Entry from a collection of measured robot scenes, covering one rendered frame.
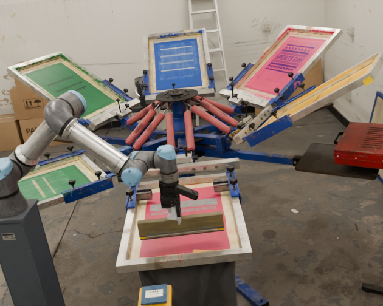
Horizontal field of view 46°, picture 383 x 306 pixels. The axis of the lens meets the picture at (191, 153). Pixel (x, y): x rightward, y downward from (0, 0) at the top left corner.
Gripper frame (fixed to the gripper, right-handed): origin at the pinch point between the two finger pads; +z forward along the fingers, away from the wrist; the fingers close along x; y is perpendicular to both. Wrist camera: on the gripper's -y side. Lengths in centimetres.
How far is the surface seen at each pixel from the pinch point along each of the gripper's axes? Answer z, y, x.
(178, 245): 13.9, 2.6, -0.5
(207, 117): -9, -19, -109
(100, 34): -25, 106, -458
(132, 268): 12.2, 21.9, 15.0
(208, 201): 13.2, -13.4, -37.4
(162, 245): 13.9, 9.9, -1.8
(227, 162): 5, -27, -67
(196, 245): 13.9, -5.5, 1.0
